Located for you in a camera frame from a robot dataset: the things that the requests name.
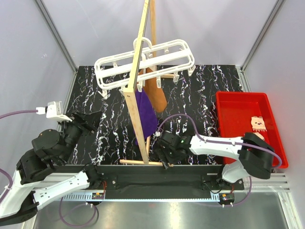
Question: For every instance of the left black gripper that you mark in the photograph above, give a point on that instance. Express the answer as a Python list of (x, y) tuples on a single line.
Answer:
[(90, 120)]

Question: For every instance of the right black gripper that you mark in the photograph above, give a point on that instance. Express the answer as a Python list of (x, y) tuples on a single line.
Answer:
[(162, 152)]

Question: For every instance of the wooden hanger stand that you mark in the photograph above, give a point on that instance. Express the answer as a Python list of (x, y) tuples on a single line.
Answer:
[(132, 87)]

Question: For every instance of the purple sock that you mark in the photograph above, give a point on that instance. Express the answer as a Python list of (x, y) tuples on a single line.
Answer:
[(147, 114)]

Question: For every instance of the orange brown sock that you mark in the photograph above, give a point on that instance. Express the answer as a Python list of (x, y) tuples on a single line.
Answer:
[(155, 95)]

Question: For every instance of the white plastic clip hanger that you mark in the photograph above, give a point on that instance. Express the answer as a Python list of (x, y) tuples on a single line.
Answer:
[(176, 52)]

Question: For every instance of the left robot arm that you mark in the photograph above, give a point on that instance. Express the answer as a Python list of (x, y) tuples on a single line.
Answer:
[(21, 199)]

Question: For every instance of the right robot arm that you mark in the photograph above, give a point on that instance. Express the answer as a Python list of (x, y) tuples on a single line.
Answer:
[(252, 156)]

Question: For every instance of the black marble pattern mat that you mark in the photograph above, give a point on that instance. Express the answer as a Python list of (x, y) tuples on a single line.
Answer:
[(191, 105)]

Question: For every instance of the red plastic tray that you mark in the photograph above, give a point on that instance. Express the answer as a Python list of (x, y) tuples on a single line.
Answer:
[(235, 110)]

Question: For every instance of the pink patterned sock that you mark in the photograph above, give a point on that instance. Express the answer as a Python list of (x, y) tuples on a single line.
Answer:
[(258, 126)]

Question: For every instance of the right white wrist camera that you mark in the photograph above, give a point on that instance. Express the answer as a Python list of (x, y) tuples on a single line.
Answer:
[(158, 133)]

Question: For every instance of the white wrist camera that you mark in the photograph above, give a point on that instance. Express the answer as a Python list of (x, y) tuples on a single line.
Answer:
[(53, 111), (158, 133)]

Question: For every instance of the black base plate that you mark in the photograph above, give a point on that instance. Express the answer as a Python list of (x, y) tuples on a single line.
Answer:
[(156, 183)]

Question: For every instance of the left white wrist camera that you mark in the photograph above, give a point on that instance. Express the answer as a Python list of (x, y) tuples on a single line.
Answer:
[(53, 111)]

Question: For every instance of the white slotted cable duct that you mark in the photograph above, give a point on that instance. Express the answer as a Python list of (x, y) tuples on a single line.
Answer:
[(78, 196)]

